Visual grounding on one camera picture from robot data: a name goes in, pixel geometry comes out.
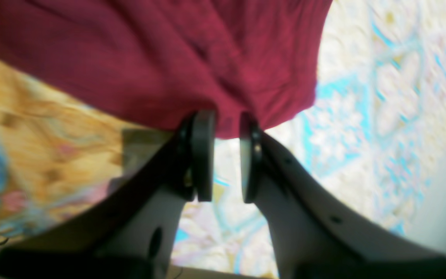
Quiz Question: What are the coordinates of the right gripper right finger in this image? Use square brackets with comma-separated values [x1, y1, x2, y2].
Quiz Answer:
[240, 113, 446, 279]

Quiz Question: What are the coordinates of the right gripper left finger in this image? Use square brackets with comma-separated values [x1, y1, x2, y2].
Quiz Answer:
[0, 110, 216, 279]

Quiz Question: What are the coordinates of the dark red t-shirt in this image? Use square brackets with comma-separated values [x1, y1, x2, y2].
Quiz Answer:
[0, 0, 332, 138]

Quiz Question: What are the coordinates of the patterned tablecloth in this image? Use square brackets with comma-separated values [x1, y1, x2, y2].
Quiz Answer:
[0, 0, 446, 279]

